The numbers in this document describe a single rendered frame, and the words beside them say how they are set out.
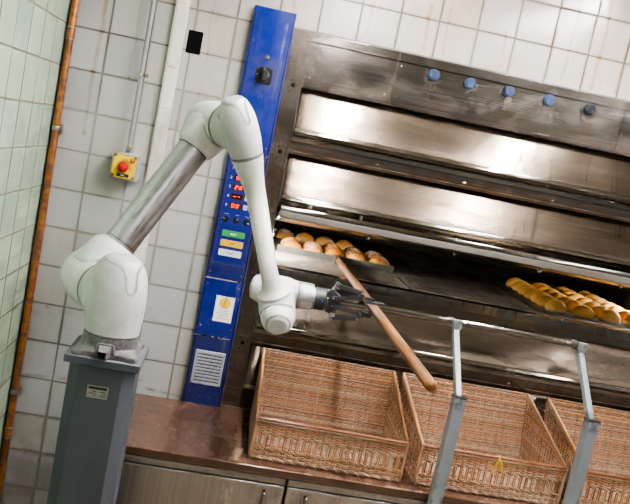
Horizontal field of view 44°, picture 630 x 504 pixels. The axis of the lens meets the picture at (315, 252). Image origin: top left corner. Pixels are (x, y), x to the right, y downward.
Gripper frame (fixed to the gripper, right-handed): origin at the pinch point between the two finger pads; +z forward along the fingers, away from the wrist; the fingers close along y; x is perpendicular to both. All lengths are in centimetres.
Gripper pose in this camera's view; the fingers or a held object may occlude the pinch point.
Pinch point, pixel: (372, 308)
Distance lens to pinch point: 264.3
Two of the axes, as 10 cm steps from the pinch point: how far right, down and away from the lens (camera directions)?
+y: -2.0, 9.7, 1.3
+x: 0.9, 1.5, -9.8
